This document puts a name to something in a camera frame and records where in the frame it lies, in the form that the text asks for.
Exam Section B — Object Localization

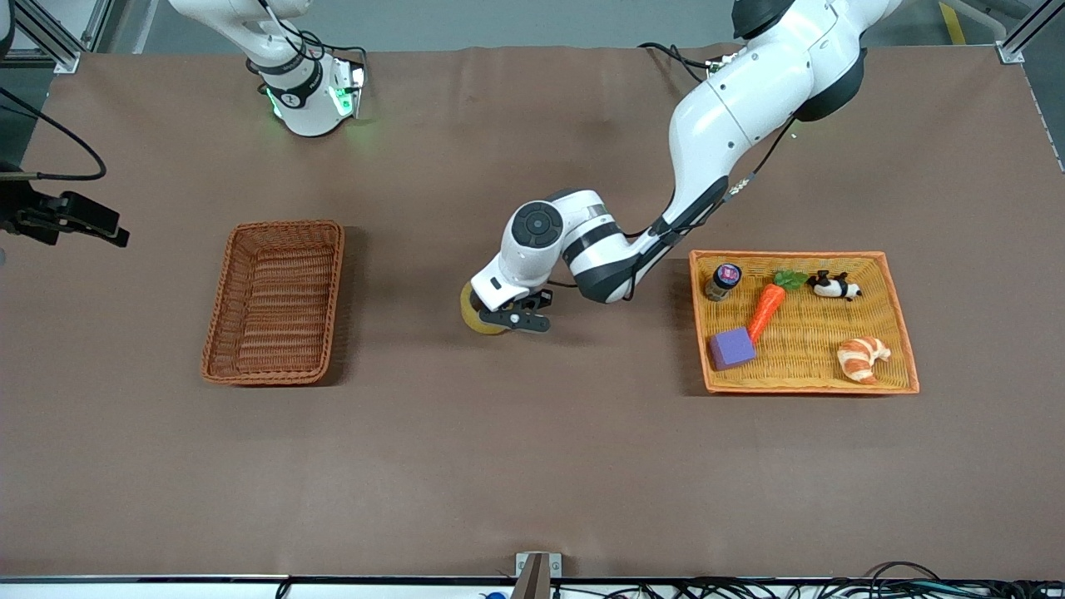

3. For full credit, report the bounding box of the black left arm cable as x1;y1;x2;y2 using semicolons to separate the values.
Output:
624;116;801;288

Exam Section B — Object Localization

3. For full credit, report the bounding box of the purple foam cube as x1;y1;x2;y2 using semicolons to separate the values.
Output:
708;327;758;372

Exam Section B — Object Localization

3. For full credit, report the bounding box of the metal table edge bracket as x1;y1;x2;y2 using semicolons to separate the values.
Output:
515;552;563;599

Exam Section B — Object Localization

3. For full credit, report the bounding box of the small jar purple lid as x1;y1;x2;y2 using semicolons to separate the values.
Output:
705;263;743;302

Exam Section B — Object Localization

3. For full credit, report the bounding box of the brown wicker basket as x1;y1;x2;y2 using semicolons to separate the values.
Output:
201;220;345;386

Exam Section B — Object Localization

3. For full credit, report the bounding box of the brown table cloth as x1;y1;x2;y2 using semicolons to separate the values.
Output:
0;43;1065;581

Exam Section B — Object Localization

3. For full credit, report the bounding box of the black base cable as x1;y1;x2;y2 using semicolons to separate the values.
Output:
254;0;369;72
638;42;718;84

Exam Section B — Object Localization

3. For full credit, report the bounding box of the black cable bundle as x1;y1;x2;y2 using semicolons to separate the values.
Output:
549;562;1065;599

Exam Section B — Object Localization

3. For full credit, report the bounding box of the orange toy carrot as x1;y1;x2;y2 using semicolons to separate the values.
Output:
746;270;810;344

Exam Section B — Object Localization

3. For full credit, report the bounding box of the black right base cable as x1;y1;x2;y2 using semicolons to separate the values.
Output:
254;0;369;72

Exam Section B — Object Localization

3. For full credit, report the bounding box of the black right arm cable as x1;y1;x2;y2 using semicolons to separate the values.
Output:
0;87;108;181

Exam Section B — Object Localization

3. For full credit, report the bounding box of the orange wicker basket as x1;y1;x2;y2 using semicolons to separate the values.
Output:
689;250;921;395

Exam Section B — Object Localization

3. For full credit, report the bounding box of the yellow clear tape roll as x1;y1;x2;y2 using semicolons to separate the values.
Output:
460;281;510;336

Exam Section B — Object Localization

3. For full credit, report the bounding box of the black white panda toy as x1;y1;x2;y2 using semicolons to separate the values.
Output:
807;270;863;301

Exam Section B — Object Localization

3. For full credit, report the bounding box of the black left base cable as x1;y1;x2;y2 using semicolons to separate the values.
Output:
638;42;718;84

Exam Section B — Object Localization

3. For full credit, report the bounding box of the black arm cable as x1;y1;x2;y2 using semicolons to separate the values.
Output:
624;116;801;288
0;87;108;181

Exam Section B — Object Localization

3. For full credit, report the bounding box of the toy croissant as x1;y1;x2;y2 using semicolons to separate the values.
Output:
836;336;892;384

